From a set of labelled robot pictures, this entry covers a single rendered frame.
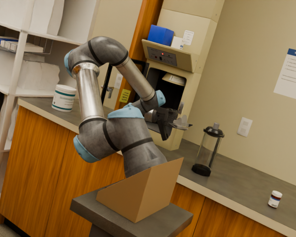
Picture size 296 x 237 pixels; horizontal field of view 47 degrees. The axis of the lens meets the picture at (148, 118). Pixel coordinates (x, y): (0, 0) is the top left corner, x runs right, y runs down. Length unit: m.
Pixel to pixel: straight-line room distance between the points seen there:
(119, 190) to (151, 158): 0.15
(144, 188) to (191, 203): 0.66
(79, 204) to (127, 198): 0.16
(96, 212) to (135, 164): 0.19
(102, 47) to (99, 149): 0.45
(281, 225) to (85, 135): 0.88
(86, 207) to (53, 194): 1.11
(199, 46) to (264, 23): 0.53
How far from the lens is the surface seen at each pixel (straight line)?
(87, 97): 1.32
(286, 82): 2.23
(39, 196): 2.34
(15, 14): 2.74
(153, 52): 1.99
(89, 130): 1.22
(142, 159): 1.11
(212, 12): 1.96
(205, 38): 1.95
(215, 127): 1.74
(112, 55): 1.44
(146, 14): 2.07
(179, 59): 1.90
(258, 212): 1.58
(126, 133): 1.14
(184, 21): 2.01
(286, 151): 2.25
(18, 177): 2.47
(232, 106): 2.30
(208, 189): 1.62
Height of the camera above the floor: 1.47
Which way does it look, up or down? 11 degrees down
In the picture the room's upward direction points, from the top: 16 degrees clockwise
